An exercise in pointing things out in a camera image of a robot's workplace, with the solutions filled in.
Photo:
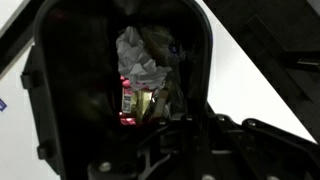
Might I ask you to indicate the red snack wrapper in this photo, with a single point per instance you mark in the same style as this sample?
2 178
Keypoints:
126 103

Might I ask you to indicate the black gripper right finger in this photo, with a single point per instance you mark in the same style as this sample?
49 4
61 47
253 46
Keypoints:
266 153

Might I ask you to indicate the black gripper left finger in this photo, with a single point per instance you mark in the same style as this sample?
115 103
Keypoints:
156 156

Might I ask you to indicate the large crumpled white paper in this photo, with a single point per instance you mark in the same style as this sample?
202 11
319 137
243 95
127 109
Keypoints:
136 60

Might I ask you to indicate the gold foil wrapper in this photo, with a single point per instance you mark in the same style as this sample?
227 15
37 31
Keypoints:
141 103

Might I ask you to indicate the clear plastic bag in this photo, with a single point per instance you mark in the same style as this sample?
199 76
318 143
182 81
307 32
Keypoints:
163 43

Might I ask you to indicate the black landfill bin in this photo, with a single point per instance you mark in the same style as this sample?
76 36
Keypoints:
76 83

